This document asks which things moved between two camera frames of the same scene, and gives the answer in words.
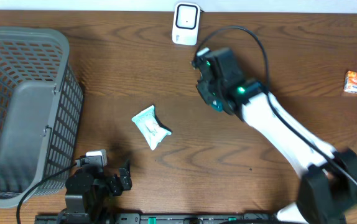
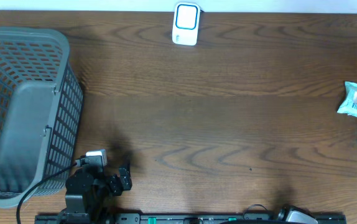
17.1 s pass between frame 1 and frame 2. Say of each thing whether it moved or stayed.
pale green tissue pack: moved
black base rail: stayed
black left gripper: stayed
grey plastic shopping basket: stayed
